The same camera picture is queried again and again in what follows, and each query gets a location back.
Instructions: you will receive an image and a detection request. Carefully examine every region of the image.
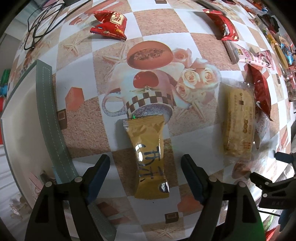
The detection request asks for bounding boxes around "red chocolate bar packet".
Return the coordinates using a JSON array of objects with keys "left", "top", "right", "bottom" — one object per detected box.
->
[{"left": 203, "top": 9, "right": 239, "bottom": 42}]

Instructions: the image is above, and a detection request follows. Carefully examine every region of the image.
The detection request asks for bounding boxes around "small red snack bag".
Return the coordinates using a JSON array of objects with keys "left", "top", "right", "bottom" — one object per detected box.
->
[{"left": 90, "top": 10, "right": 127, "bottom": 41}]

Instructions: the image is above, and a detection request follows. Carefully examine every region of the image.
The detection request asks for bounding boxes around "gold foil candy packet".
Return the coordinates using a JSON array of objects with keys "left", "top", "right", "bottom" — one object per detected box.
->
[{"left": 123, "top": 115, "right": 170, "bottom": 200}]

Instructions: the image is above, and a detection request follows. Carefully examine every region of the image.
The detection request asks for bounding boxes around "pink crispy cranberry packet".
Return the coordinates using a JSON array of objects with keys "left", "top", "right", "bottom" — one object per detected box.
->
[{"left": 254, "top": 107, "right": 270, "bottom": 149}]

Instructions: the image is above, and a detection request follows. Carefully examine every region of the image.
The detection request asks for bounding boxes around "yellow wafer snack packet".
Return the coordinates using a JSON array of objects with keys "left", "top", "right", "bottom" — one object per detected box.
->
[{"left": 222, "top": 78, "right": 255, "bottom": 160}]

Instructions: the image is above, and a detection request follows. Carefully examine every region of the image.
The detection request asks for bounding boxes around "pink white snack packet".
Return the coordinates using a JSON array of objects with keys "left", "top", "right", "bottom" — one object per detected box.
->
[{"left": 223, "top": 41, "right": 276, "bottom": 70}]

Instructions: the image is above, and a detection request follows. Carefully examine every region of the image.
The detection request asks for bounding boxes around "black cable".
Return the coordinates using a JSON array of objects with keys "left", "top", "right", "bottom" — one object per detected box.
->
[{"left": 23, "top": 0, "right": 93, "bottom": 51}]

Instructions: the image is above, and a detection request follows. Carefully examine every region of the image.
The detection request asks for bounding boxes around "long red snack packet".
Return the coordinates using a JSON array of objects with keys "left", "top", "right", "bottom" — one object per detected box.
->
[{"left": 248, "top": 64, "right": 273, "bottom": 121}]

